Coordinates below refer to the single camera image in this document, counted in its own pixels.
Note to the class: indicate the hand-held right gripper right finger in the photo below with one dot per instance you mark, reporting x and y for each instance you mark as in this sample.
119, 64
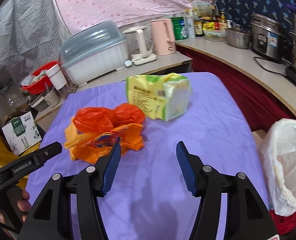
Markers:
185, 167

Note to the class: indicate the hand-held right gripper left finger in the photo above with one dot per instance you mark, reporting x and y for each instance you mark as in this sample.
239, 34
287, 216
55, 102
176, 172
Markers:
111, 170

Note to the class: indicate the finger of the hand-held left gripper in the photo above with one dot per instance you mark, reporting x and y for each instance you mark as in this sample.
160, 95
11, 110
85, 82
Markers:
49, 152

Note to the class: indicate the orange mesh print wrapper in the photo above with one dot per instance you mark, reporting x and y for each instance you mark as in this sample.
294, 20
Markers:
88, 147

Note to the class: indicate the white plastic bin liner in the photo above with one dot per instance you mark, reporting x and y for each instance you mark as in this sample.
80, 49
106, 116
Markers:
287, 160

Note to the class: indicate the person's left hand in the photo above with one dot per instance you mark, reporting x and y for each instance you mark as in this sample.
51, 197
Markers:
24, 202

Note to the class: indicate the yellow plastic bag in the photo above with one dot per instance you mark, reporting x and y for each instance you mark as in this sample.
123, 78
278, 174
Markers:
4, 147

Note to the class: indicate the white green cardboard box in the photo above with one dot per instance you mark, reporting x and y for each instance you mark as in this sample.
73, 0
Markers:
20, 132

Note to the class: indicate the purple blanket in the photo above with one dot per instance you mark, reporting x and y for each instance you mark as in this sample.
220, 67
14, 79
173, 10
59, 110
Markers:
200, 120

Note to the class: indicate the clear glass jar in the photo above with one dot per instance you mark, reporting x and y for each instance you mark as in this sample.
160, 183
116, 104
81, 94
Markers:
13, 97

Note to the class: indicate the red plastic basin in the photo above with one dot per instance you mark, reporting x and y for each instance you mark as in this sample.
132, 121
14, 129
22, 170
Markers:
38, 87

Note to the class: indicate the white tumbler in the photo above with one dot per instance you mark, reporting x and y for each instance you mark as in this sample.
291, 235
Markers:
58, 78

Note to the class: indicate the yellow green tissue pack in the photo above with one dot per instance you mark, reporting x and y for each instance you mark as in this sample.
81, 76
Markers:
148, 95

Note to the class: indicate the dark red counter curtain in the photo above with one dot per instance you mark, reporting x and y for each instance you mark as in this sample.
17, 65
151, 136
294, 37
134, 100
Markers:
250, 97

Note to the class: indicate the white dish box grey lid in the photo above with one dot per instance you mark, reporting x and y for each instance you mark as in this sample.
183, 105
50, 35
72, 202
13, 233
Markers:
93, 55

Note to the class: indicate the grey plastic tarp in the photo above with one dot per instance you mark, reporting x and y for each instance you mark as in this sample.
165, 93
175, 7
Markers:
20, 42

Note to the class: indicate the white glass electric kettle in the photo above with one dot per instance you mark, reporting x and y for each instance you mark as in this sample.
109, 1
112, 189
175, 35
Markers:
140, 45

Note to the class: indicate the pink electric kettle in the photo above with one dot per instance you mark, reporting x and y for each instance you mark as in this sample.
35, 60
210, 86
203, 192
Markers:
161, 37

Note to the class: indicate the clear glass food container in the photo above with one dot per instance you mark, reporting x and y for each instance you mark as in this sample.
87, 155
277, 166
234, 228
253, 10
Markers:
214, 36

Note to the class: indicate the green tin can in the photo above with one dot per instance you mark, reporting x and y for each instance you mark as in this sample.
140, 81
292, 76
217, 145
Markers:
179, 28

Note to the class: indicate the small steel lidded pot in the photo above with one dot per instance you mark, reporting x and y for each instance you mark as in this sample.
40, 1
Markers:
237, 38

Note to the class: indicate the white slim bottle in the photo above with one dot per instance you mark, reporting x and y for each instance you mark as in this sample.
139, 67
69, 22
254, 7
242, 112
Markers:
189, 27

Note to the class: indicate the dark sauce bottle white label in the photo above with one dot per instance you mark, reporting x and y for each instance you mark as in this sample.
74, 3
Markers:
198, 26

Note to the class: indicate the yellow label jar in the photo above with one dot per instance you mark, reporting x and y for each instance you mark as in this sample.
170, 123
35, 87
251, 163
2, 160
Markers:
207, 25

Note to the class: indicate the amber condiment bottle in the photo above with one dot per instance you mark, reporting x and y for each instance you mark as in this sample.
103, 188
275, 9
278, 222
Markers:
222, 22

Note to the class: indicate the dark sauce bottle red label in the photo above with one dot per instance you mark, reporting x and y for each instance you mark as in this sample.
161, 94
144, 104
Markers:
214, 20

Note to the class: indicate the steel rice cooker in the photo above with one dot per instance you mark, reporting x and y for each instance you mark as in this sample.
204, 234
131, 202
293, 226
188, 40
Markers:
267, 37

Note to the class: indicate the white green carton box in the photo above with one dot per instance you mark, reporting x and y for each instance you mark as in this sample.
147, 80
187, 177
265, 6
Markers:
201, 8

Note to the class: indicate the pink dotted cloth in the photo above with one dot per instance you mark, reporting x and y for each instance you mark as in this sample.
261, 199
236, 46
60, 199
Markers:
125, 2

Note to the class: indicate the navy floral fabric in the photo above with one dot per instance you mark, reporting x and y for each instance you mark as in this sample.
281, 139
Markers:
242, 2

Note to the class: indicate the purple cloth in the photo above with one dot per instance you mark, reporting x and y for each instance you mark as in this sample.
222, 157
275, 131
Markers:
293, 7

